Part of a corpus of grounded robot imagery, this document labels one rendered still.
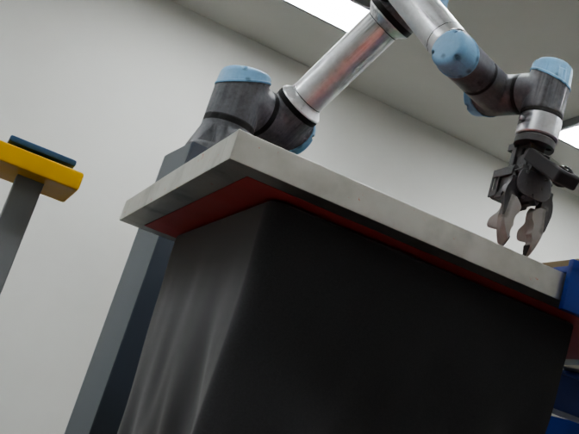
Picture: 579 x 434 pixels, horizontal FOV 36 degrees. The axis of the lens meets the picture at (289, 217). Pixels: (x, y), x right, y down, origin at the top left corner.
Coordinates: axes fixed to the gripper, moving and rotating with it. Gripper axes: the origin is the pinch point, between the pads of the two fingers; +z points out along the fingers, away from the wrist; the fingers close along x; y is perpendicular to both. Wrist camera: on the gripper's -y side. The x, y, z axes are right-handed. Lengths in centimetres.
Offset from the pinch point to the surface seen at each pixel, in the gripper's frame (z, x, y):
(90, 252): -30, 12, 380
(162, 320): 31, 51, 12
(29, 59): -120, 81, 380
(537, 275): 13.1, 15.7, -29.0
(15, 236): 26, 76, 10
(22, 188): 19, 78, 10
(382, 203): 13, 40, -29
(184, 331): 32, 51, -3
